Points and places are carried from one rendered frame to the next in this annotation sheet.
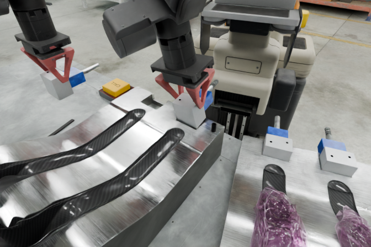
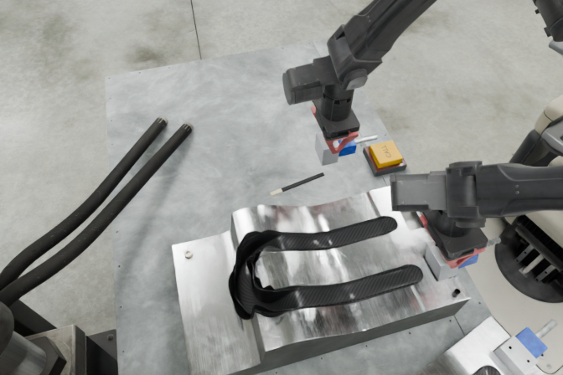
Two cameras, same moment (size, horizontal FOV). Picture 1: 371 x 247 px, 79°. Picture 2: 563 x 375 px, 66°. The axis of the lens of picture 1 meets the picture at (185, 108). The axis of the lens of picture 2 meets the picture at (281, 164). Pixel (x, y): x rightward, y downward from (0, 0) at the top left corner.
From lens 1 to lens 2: 0.44 m
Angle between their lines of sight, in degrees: 30
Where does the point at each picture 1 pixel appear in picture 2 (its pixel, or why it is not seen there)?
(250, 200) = not seen: outside the picture
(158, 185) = (369, 315)
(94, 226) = (311, 321)
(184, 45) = not seen: hidden behind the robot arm
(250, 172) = (464, 359)
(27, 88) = not seen: hidden behind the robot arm
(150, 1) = (438, 190)
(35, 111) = (291, 141)
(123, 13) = (409, 191)
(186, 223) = (378, 355)
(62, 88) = (329, 156)
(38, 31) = (334, 115)
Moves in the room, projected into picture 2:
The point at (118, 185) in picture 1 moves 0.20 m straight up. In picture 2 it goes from (338, 293) to (353, 241)
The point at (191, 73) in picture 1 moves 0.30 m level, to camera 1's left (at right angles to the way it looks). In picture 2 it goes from (451, 248) to (296, 155)
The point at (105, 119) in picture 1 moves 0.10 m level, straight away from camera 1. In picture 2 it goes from (353, 212) to (359, 173)
